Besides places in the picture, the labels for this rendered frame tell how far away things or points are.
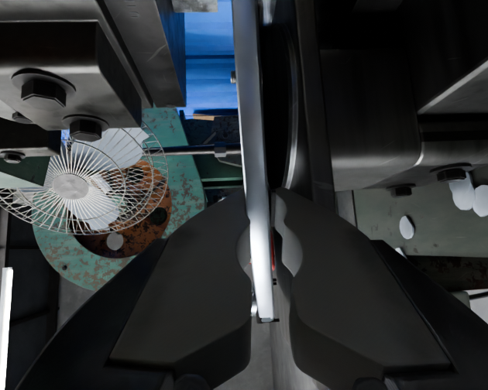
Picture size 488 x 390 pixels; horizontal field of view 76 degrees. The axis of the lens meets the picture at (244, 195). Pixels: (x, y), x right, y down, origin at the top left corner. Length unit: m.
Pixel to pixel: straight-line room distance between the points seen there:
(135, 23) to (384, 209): 0.30
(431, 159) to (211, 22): 1.98
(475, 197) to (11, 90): 0.32
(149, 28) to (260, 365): 7.12
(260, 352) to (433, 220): 6.91
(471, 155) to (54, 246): 1.66
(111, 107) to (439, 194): 0.27
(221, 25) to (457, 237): 1.97
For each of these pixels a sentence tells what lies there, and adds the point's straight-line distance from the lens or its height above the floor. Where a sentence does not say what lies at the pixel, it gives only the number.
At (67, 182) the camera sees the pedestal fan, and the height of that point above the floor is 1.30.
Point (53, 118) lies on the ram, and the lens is 0.30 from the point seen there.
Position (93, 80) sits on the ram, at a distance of 0.23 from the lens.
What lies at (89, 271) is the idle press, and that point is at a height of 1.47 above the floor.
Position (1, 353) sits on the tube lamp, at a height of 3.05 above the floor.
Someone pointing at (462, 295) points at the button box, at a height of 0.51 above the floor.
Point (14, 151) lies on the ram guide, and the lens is 0.38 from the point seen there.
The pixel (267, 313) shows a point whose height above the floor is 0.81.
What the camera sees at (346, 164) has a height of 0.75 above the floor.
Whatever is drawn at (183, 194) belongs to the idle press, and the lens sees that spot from 1.57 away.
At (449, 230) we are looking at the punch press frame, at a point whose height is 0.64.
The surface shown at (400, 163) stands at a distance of 0.21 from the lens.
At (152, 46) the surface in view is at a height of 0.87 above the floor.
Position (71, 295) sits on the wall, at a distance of 7.57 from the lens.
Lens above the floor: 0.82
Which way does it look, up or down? 4 degrees down
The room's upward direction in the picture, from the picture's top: 93 degrees counter-clockwise
